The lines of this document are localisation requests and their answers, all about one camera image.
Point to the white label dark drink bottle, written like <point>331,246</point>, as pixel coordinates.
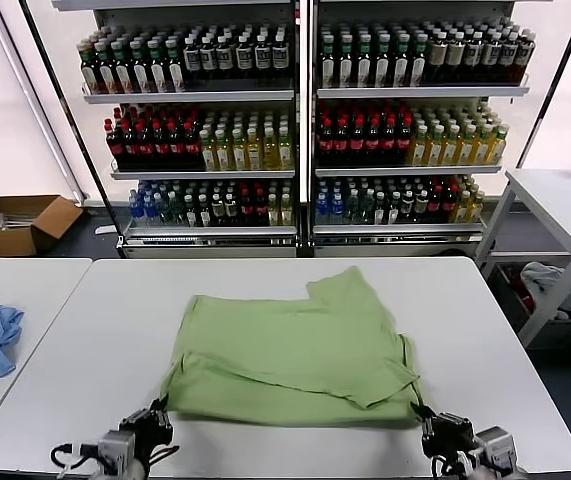
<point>526,55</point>
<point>225,58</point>
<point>208,58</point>
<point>509,56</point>
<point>474,56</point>
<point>244,57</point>
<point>192,59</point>
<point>492,56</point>
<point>280,56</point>
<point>262,56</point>

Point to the small red cap cola bottle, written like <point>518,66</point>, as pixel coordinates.
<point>261,211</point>
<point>434,207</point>
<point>448,207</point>
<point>247,211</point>

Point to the clear plastic packet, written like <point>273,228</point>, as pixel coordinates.
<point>12,221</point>

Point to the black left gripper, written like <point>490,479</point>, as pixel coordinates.
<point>147,435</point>

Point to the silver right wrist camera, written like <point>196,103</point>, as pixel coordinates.
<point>495,447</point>

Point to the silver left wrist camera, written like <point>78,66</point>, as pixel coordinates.
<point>115,450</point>

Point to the small yellow drink bottle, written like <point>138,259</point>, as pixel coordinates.
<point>476,210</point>
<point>287,213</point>
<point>274,213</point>
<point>462,210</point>

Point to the small dark tea bottle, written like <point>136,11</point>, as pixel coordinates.
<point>406,209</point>
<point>218,212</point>
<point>420,209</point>
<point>231,212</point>

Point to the black slanted pole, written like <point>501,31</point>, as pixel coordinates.
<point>87,162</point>
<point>554,85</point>

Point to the light green polo shirt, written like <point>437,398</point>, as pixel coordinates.
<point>290,360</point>

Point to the open cardboard box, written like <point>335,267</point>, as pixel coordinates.
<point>15,240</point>

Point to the small white label bottle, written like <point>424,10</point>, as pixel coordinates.
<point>380,212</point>
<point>204,213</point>
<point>191,213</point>
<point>393,212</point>

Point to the small blue water bottle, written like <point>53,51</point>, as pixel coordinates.
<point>337,211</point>
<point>151,212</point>
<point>322,211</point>
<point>137,212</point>

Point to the green cap dark tea bottle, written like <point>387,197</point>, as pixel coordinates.
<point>174,66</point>
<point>89,70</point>
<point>139,68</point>
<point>402,62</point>
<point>121,69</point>
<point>156,67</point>
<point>365,62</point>
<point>347,62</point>
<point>419,62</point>
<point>329,62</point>
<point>105,70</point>
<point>384,62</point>

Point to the grey plastic crate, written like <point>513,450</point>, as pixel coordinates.
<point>555,332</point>

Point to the white side table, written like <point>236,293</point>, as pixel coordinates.
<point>555,210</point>

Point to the dark red cloth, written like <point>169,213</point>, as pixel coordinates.
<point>520,295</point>

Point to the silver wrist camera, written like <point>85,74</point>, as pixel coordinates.
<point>495,447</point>
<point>115,450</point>

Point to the grey metal shelf unit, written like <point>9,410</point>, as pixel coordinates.
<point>190,95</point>
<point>415,91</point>

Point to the yellow tea bottle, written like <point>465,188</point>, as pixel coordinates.
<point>436,148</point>
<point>239,151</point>
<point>499,146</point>
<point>468,148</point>
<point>286,149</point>
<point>255,151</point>
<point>271,150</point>
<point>484,147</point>
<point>420,148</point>
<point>208,152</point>
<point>451,148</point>
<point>223,152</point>

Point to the crumpled white cloth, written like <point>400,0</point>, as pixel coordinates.
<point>540,277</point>

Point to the small white flat object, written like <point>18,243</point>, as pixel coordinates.
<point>105,229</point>

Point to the small clear green bottle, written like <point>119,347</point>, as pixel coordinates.
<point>165,212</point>
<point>352,211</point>
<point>178,212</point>
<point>366,211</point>

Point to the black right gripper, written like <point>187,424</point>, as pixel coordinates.
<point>450,435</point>

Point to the beige label dark drink bottle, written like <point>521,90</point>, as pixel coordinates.
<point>437,57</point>
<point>455,56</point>

